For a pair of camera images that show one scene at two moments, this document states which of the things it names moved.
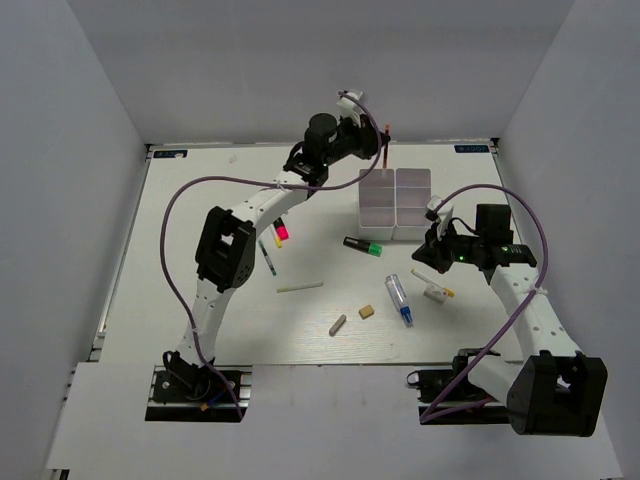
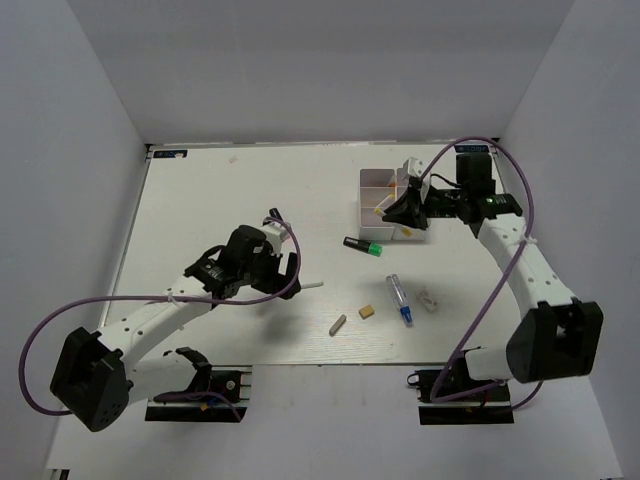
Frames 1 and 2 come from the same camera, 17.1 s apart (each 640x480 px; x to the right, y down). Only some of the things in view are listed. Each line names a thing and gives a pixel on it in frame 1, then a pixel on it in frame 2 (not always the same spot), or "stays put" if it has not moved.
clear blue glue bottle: (400, 298) stays put
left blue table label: (169, 153) stays put
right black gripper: (432, 251) -> (410, 209)
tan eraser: (366, 312) stays put
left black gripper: (370, 140) -> (283, 285)
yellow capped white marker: (447, 291) -> (407, 231)
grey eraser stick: (337, 325) stays put
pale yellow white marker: (299, 287) stays put
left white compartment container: (377, 205) stays put
